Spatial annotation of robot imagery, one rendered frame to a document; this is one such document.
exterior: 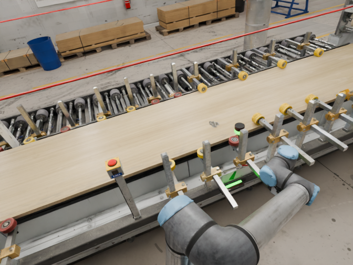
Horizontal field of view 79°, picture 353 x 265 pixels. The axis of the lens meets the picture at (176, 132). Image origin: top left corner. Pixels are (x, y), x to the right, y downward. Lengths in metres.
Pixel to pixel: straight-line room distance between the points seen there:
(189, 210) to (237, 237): 0.13
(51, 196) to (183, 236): 1.14
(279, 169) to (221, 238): 0.56
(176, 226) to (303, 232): 1.80
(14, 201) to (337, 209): 2.58
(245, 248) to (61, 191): 1.24
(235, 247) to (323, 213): 1.93
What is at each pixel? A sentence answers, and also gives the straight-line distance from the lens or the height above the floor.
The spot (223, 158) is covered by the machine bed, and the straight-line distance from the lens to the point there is 1.74.
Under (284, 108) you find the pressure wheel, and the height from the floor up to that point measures 0.97.
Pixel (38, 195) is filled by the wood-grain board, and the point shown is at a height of 0.90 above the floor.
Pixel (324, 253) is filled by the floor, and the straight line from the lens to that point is 2.29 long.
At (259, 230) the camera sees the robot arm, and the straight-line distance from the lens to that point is 0.69.
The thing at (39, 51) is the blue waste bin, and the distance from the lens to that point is 6.45.
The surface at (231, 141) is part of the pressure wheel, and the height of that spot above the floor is 0.91.
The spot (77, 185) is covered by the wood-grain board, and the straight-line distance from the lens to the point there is 1.56.
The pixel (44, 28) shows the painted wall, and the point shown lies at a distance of 8.11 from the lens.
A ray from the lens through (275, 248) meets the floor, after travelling 2.18.
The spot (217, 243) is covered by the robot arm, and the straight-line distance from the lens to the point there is 0.58.
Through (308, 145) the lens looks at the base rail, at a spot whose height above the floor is 0.70.
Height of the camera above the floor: 1.98
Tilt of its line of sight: 40 degrees down
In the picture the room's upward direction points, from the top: 9 degrees counter-clockwise
